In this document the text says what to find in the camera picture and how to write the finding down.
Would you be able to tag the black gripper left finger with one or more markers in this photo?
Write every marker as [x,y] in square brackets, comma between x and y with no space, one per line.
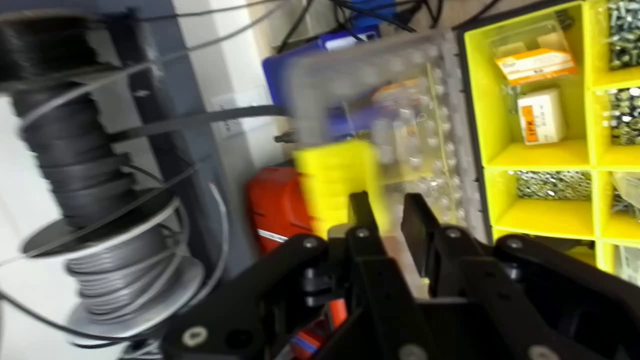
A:
[280,301]

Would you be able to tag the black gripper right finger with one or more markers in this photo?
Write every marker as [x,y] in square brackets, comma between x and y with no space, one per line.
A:
[533,301]

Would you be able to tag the clear plastic parts box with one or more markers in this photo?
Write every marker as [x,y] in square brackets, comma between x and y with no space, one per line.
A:
[412,101]

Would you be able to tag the red and black toolbox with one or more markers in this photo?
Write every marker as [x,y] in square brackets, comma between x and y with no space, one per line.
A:
[273,207]

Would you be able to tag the black organizer case yellow bins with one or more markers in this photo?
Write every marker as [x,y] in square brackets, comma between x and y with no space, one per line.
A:
[541,157]

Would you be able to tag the white box orange label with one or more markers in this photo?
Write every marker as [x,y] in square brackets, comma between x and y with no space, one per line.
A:
[543,112]

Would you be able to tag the orange and white box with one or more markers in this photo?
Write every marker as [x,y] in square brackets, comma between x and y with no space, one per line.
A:
[533,64]

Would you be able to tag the dark spool rack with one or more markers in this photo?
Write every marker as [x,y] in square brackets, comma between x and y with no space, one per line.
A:
[152,66]

